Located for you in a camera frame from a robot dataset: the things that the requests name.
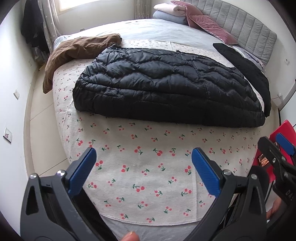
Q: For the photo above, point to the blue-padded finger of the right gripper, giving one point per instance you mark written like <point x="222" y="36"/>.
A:
<point x="287" y="146"/>

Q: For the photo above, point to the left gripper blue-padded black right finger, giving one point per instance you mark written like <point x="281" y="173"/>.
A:
<point x="238" y="211"/>

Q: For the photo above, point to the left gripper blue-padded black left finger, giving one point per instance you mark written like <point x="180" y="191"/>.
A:
<point x="57" y="208"/>

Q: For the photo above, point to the black quilted puffer jacket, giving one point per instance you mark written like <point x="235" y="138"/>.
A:
<point x="168" y="86"/>

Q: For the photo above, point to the dark clothes hanging left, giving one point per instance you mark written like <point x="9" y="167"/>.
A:
<point x="33" y="32"/>

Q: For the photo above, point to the person's fingertip at bottom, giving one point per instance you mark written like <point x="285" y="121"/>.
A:
<point x="131" y="236"/>

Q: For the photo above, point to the red plastic stool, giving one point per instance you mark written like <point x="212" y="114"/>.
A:
<point x="260" y="160"/>

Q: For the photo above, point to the white cherry-print bed sheet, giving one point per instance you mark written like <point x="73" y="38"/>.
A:
<point x="144" y="173"/>

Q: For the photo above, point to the black garment by headboard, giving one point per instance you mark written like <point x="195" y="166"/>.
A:
<point x="256" y="78"/>

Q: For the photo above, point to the grey padded headboard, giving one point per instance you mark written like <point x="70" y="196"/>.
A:
<point x="250" y="33"/>

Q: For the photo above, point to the pink velvet pillow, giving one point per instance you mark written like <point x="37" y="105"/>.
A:
<point x="196" y="19"/>

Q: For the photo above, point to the brown folded garment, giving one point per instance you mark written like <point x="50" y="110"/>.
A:
<point x="78" y="48"/>

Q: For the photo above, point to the light blue folded blanket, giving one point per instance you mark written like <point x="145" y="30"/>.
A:
<point x="168" y="17"/>

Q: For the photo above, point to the pale pink folded blanket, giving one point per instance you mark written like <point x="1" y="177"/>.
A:
<point x="171" y="9"/>

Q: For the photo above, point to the beige window curtain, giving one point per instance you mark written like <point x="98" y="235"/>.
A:
<point x="142" y="9"/>

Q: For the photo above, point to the wall switch plate lower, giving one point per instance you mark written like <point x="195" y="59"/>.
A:
<point x="7" y="135"/>

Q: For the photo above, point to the white wall socket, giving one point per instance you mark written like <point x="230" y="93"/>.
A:
<point x="17" y="94"/>

